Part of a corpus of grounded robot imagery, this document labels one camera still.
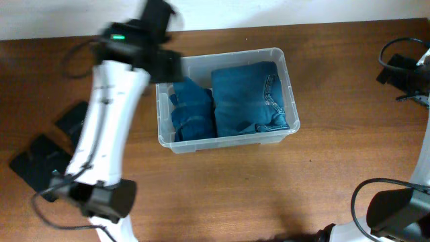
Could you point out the medium blue jeans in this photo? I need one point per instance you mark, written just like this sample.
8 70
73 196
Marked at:
248 100

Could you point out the small black garment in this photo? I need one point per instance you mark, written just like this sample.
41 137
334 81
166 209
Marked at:
71 121

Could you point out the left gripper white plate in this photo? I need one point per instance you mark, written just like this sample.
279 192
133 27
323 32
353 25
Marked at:
176 73

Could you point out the large black garment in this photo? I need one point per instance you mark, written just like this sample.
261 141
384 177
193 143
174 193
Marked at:
36 164

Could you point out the dark blue taped knit garment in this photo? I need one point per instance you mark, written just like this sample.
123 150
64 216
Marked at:
193 114

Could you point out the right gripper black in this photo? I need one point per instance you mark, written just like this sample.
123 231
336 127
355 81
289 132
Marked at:
397 79

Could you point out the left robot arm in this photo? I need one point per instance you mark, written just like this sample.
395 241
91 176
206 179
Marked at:
93 180

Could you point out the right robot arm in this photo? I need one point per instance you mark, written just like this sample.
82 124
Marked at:
401 214

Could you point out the clear plastic storage bin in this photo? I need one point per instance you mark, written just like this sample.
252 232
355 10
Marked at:
198 69

